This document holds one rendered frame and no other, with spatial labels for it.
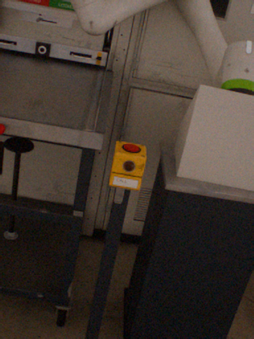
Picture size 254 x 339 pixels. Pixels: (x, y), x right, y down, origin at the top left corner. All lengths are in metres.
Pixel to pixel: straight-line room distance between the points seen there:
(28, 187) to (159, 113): 0.72
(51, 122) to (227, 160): 0.55
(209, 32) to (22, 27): 0.78
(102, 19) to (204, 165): 0.57
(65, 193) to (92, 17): 1.00
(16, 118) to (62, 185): 0.90
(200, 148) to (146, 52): 0.69
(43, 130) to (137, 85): 0.74
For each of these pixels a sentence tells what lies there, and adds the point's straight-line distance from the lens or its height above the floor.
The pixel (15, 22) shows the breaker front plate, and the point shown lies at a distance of 2.12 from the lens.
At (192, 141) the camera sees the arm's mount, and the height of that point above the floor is 0.87.
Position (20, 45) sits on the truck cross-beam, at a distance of 2.12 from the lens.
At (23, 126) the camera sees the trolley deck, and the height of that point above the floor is 0.82.
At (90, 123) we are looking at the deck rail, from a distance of 1.51.
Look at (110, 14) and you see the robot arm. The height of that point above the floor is 1.15.
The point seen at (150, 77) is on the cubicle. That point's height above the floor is 0.86.
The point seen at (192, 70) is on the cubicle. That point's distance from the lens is 2.09.
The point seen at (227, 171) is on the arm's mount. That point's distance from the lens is 1.53.
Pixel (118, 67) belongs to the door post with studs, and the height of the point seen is 0.87.
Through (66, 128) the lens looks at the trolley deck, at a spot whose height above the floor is 0.84.
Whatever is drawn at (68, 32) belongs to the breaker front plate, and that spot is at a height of 0.98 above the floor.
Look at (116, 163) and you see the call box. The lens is 1.24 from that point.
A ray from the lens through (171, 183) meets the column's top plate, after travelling 1.48.
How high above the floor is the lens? 1.42
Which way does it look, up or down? 26 degrees down
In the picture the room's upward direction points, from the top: 12 degrees clockwise
